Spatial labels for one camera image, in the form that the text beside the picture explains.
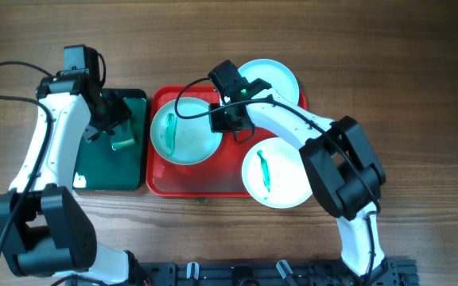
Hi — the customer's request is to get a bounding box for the green yellow sponge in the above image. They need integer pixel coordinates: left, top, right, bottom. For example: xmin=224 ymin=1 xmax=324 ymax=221
xmin=110 ymin=120 xmax=135 ymax=150

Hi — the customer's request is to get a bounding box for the white plate green smear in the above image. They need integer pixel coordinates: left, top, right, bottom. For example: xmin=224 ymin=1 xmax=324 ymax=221
xmin=150 ymin=100 xmax=223 ymax=165

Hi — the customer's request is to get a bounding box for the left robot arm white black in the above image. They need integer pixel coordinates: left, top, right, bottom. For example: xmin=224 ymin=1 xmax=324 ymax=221
xmin=0 ymin=75 xmax=147 ymax=285

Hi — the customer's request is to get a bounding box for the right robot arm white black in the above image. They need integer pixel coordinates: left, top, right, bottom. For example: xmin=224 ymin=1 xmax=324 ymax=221
xmin=209 ymin=75 xmax=386 ymax=283

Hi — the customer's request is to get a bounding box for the dark green tray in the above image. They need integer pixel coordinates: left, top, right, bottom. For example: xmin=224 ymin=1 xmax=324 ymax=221
xmin=73 ymin=89 xmax=149 ymax=191

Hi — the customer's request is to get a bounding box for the red plastic tray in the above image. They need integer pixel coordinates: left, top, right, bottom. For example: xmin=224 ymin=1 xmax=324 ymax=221
xmin=146 ymin=84 xmax=309 ymax=199

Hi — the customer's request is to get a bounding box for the white plate top right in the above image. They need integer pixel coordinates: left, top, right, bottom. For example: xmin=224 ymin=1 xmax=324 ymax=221
xmin=238 ymin=59 xmax=300 ymax=104

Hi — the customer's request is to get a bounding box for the white plate bottom right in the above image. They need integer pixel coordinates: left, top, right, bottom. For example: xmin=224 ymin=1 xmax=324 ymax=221
xmin=241 ymin=137 xmax=312 ymax=209

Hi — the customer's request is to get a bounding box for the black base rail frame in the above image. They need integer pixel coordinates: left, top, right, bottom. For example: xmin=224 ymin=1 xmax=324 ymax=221
xmin=65 ymin=257 xmax=419 ymax=286

